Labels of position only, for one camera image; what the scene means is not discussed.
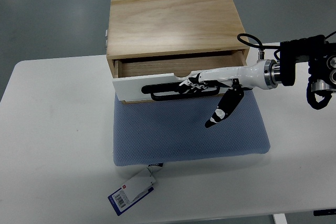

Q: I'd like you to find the blue mesh cushion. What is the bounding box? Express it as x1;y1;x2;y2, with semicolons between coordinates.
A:
113;91;270;166

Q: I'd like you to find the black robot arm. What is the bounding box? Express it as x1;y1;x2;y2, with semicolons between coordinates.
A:
278;35;335;110

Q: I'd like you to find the black cable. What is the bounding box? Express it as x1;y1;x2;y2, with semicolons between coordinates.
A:
237;33;282;61

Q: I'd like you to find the white table leg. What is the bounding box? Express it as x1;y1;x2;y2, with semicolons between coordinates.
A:
272;214;288;224

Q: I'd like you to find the wooden drawer cabinet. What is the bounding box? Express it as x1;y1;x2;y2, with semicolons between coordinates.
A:
106;0;249;70

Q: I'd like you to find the white blue product tag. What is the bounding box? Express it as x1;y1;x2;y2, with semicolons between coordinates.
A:
108;168;156;216

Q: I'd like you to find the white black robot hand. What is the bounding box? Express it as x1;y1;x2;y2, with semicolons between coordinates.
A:
176;60;278;128

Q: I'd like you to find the black table controller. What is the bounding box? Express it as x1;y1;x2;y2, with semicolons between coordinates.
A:
313;208;336;217

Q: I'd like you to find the white drawer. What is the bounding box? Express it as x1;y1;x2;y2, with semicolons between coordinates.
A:
112;50;247;102

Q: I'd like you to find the black drawer handle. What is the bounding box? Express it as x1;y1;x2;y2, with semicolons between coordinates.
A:
141;82;221;101

